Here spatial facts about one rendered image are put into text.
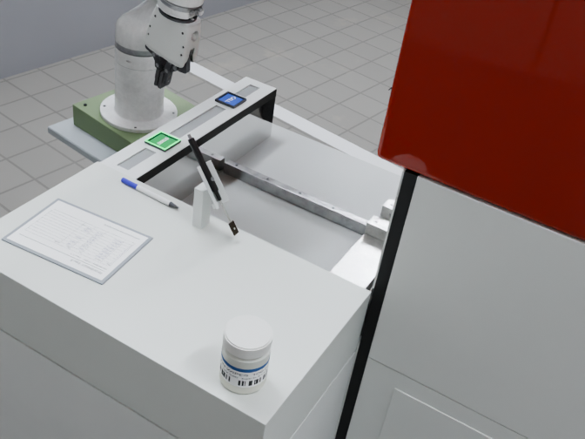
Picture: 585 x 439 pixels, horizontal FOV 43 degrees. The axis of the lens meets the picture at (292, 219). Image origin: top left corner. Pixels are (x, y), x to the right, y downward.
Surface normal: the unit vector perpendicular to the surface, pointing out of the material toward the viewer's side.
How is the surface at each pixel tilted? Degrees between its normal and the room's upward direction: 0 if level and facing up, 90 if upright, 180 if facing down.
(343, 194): 0
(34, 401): 90
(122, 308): 0
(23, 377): 90
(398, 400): 90
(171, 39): 92
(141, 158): 0
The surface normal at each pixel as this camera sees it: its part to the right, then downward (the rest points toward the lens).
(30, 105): 0.13, -0.80
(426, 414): -0.50, 0.46
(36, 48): 0.77, 0.46
